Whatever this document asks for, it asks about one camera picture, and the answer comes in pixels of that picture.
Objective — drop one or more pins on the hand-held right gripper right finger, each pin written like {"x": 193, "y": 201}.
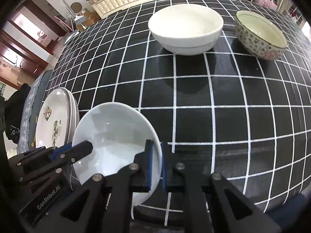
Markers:
{"x": 164, "y": 170}

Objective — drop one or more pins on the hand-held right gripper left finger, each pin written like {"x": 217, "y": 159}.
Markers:
{"x": 150, "y": 167}

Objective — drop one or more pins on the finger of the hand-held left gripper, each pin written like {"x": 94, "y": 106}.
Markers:
{"x": 80, "y": 149}
{"x": 41, "y": 174}

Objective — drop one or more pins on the pink petal white plate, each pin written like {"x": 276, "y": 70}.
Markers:
{"x": 73, "y": 116}

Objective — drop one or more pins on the white bowl with floral outside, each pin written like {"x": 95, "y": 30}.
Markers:
{"x": 114, "y": 128}

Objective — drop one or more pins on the floral print white plate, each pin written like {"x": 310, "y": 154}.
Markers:
{"x": 53, "y": 116}

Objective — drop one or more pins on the plain white bowl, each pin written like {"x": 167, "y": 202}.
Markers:
{"x": 184, "y": 26}

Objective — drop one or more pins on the green patterned bowl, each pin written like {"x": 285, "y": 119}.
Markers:
{"x": 262, "y": 32}

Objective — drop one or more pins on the black clothing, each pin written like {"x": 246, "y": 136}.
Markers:
{"x": 15, "y": 111}

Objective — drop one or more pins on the grey covered sofa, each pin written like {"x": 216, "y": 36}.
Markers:
{"x": 34, "y": 97}

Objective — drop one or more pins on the black checked tablecloth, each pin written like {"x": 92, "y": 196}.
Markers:
{"x": 218, "y": 106}

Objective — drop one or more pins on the brown wooden door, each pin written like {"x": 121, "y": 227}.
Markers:
{"x": 14, "y": 53}

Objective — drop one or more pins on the white mop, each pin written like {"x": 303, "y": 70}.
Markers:
{"x": 64, "y": 2}

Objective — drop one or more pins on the pink bag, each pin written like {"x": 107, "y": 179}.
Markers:
{"x": 267, "y": 1}

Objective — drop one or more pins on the brown round wall disc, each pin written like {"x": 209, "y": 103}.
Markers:
{"x": 76, "y": 7}

